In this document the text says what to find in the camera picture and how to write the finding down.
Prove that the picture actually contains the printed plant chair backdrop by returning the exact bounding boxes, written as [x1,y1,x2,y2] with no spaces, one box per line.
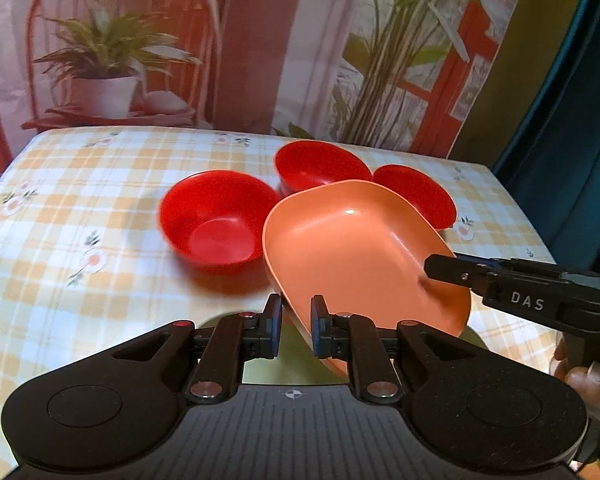
[0,0,518,157]

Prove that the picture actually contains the orange rectangular plastic plate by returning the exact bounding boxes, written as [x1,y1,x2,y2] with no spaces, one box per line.
[262,180,471,382]

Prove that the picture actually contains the dark teal curtain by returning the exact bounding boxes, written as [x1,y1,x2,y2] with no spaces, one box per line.
[493,0,600,273]

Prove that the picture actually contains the person's right hand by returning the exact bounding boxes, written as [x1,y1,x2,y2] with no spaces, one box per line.
[550,336,600,408]

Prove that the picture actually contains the red plastic bowl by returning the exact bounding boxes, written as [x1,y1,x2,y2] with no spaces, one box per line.
[158,170,280,274]
[274,140,372,196]
[373,165,457,231]

